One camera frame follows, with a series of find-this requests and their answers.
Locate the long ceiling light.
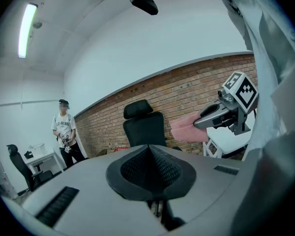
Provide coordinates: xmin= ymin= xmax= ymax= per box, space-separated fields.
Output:
xmin=18 ymin=3 xmax=39 ymax=59

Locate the person's white shirt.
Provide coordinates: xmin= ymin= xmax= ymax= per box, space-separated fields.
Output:
xmin=208 ymin=0 xmax=295 ymax=236

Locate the black mesh chair backrest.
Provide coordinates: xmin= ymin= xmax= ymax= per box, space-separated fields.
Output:
xmin=122 ymin=111 xmax=168 ymax=148

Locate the pink cloth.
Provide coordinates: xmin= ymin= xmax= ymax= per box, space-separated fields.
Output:
xmin=169 ymin=112 xmax=209 ymax=142

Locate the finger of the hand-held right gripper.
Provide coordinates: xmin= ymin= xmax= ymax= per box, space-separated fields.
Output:
xmin=193 ymin=108 xmax=230 ymax=130
xmin=199 ymin=102 xmax=228 ymax=118

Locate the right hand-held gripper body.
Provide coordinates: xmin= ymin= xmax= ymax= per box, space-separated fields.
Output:
xmin=217 ymin=71 xmax=259 ymax=136

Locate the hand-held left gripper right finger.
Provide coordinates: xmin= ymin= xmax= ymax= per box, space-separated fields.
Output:
xmin=148 ymin=144 xmax=245 ymax=231

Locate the clear plastic box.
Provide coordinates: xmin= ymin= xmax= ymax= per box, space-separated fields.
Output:
xmin=29 ymin=143 xmax=45 ymax=157

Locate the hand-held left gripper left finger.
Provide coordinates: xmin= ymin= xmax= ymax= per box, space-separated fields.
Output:
xmin=21 ymin=144 xmax=168 ymax=233

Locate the black head-worn camera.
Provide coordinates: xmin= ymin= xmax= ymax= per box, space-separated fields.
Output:
xmin=127 ymin=0 xmax=174 ymax=16

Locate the black chair headrest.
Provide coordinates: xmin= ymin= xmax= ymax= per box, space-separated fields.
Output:
xmin=123 ymin=99 xmax=154 ymax=119

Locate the black office chair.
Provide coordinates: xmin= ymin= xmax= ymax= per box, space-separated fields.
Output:
xmin=6 ymin=144 xmax=54 ymax=192

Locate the small white table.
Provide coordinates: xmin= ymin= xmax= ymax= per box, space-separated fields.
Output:
xmin=24 ymin=151 xmax=64 ymax=174

